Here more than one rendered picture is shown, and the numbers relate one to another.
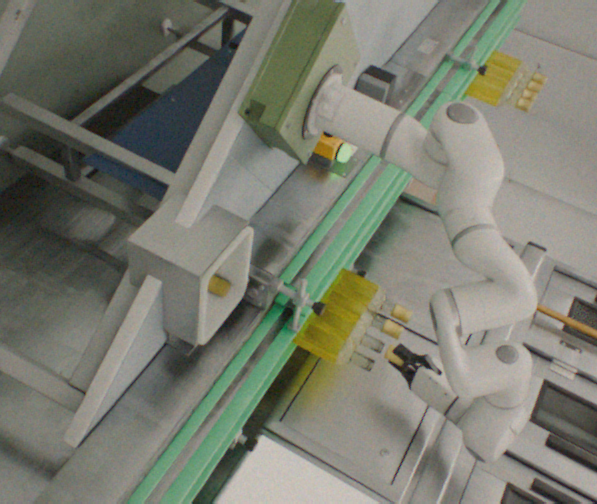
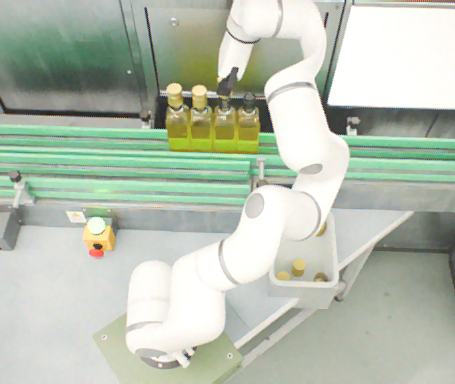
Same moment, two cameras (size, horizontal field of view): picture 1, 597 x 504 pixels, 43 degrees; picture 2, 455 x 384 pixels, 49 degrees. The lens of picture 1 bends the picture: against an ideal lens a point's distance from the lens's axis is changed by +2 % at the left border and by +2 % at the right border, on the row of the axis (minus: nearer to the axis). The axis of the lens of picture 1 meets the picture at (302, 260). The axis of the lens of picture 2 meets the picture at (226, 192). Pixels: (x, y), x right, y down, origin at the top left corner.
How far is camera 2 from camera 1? 134 cm
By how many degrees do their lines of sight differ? 53
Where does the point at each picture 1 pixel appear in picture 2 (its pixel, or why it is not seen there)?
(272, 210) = (190, 227)
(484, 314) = (304, 222)
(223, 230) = (288, 290)
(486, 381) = (340, 160)
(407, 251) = (53, 70)
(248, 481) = (369, 97)
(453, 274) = (38, 26)
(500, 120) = not seen: outside the picture
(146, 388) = (363, 204)
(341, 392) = (257, 72)
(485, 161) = (199, 338)
